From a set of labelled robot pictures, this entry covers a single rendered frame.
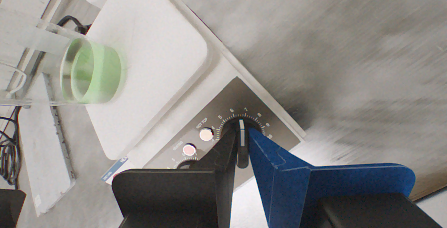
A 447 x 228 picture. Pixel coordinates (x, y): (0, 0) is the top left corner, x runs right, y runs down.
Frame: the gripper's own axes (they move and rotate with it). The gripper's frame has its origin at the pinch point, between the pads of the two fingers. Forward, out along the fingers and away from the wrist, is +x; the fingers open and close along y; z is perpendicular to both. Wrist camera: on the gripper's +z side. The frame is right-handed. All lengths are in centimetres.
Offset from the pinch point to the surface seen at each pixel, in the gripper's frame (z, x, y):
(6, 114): -9, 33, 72
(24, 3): 19, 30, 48
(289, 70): 3.7, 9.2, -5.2
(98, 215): -20.4, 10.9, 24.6
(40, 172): -19, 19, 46
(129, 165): -7.0, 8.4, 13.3
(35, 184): -22, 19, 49
